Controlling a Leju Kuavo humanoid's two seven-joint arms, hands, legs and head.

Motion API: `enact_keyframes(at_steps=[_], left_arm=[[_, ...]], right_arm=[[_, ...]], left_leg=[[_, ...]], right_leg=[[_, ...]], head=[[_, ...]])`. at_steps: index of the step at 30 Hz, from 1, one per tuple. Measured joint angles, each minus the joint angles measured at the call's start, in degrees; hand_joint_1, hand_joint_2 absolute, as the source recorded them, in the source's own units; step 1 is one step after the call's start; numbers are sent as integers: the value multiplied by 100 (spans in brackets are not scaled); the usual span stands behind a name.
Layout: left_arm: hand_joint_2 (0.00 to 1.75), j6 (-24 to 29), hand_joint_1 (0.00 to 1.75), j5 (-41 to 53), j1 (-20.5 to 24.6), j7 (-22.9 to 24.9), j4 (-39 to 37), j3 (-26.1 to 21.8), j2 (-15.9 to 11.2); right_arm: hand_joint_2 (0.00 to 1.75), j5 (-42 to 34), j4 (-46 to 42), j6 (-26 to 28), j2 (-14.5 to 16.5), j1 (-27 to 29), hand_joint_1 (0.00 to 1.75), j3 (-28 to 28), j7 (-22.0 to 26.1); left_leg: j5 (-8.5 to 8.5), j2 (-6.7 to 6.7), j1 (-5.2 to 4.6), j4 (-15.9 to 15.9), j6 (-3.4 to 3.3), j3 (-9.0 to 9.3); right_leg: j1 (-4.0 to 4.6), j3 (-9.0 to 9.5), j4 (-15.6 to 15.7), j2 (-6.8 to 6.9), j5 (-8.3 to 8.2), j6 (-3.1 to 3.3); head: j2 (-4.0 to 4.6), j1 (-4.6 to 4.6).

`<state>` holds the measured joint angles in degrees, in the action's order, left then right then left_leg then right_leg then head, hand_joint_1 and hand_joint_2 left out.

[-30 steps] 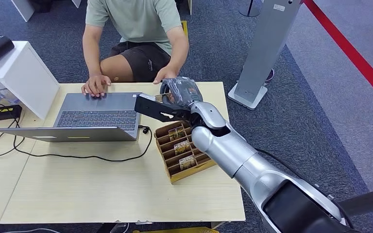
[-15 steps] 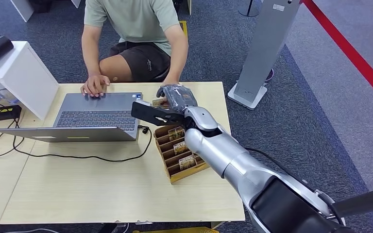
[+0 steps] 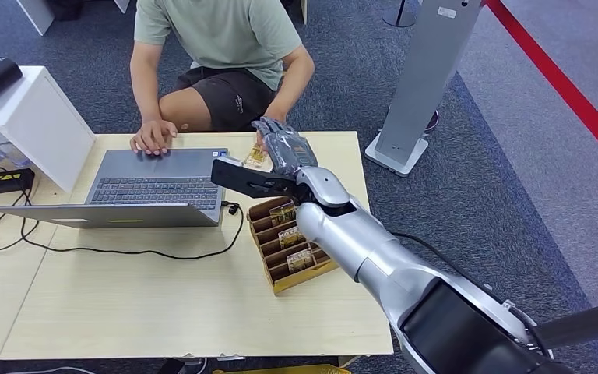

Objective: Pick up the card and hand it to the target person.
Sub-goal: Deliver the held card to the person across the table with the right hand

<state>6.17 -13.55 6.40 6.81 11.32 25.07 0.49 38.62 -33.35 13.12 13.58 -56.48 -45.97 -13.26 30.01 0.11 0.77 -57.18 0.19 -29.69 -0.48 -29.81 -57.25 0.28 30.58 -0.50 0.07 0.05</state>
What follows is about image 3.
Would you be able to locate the person's right hand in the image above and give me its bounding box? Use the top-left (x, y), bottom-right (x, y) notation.
top-left (129, 119), bottom-right (179, 157)

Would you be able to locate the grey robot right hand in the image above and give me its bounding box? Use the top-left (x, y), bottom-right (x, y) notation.
top-left (251, 116), bottom-right (319, 178)

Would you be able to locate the hotel key card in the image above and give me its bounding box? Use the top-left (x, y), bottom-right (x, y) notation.
top-left (242, 146), bottom-right (273, 171)
top-left (269, 202), bottom-right (297, 227)
top-left (286, 249), bottom-right (315, 274)
top-left (278, 227), bottom-right (306, 249)

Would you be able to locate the wooden card holder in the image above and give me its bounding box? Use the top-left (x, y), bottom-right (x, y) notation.
top-left (247, 196), bottom-right (339, 296)

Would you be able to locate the person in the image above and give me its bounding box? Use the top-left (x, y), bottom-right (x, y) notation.
top-left (128, 0), bottom-right (316, 157)

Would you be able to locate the grey laptop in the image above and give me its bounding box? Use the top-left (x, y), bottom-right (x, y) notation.
top-left (0, 148), bottom-right (230, 228)

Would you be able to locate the white cabinet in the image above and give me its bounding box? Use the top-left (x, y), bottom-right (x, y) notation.
top-left (0, 65), bottom-right (97, 193)

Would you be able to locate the grey kiosk stand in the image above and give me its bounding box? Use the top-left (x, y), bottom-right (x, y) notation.
top-left (364, 0), bottom-right (486, 178)

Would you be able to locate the black yellow-labelled power adapter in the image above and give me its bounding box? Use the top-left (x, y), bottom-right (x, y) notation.
top-left (0, 168), bottom-right (36, 196)

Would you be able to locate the white furniture panel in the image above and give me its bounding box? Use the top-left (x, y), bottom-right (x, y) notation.
top-left (15, 0), bottom-right (55, 37)

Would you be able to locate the round dark stanchion base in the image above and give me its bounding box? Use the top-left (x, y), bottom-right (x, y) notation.
top-left (381, 0), bottom-right (420, 29)

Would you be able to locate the yellow object under desk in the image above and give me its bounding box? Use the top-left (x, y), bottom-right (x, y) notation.
top-left (211, 365), bottom-right (352, 374)

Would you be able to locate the red barrier belt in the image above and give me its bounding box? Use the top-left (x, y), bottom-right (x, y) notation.
top-left (484, 0), bottom-right (598, 177)

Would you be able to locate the chrome stanchion pole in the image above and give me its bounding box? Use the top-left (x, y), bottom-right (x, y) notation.
top-left (533, 298), bottom-right (598, 349)

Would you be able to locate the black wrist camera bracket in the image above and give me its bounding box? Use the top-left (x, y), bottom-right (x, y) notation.
top-left (209, 157), bottom-right (303, 201)

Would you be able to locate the black laptop power cable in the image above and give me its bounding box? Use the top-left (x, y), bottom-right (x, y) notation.
top-left (0, 189), bottom-right (246, 261)

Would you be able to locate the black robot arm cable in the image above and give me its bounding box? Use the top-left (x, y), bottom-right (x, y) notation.
top-left (392, 232), bottom-right (553, 357)

